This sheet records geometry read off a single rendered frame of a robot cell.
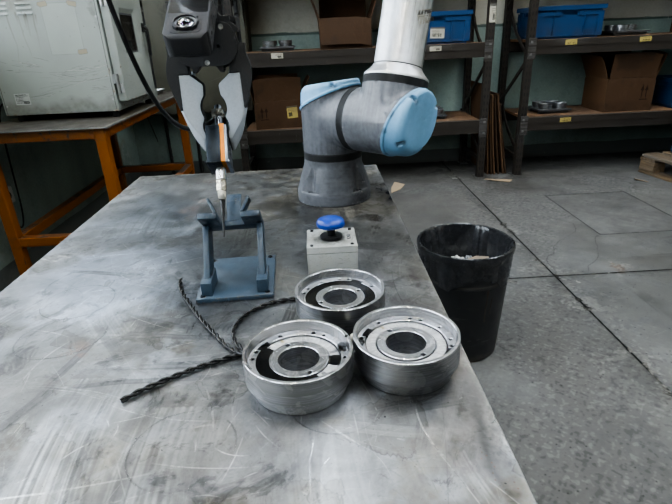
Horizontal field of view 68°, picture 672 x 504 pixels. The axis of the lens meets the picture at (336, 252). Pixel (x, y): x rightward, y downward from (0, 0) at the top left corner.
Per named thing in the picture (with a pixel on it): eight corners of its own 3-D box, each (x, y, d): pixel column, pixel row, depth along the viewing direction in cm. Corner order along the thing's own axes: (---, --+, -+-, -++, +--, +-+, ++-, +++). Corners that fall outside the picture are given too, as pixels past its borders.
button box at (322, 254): (359, 274, 70) (358, 242, 68) (308, 277, 70) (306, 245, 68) (354, 251, 78) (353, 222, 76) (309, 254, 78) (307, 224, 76)
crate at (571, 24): (578, 36, 404) (582, 6, 395) (602, 36, 369) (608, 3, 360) (514, 39, 403) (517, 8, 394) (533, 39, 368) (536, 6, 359)
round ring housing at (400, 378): (469, 350, 53) (472, 317, 51) (440, 414, 44) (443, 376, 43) (377, 329, 57) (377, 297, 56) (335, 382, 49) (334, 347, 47)
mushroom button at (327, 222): (346, 254, 71) (345, 221, 69) (318, 256, 70) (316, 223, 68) (344, 244, 74) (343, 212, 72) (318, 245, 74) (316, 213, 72)
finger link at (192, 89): (214, 143, 67) (213, 70, 63) (208, 153, 61) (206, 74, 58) (190, 142, 66) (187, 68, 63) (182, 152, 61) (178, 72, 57)
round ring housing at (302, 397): (372, 369, 51) (372, 334, 49) (316, 436, 42) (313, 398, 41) (288, 341, 56) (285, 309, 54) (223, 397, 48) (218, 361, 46)
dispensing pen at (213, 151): (208, 233, 57) (202, 97, 60) (214, 240, 61) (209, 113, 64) (227, 231, 57) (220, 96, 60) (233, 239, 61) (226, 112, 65)
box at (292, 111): (314, 127, 385) (311, 75, 370) (250, 131, 381) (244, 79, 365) (309, 119, 422) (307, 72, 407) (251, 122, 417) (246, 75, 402)
